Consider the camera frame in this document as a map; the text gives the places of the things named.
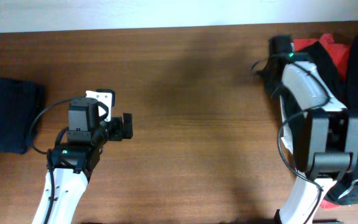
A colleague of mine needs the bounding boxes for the black shorts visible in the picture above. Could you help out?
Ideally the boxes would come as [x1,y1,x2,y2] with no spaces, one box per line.
[255,40,347,175]

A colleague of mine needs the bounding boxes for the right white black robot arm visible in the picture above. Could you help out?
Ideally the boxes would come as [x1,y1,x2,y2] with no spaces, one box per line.
[268,35,358,223]

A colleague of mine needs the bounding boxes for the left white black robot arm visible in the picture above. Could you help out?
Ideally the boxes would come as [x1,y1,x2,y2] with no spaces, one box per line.
[33,91,133,223]

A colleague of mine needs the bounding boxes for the folded navy blue garment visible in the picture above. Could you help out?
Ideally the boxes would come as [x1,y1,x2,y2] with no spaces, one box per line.
[0,78,45,154]

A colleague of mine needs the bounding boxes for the red garment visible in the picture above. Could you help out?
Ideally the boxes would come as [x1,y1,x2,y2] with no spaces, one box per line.
[293,34,351,81]

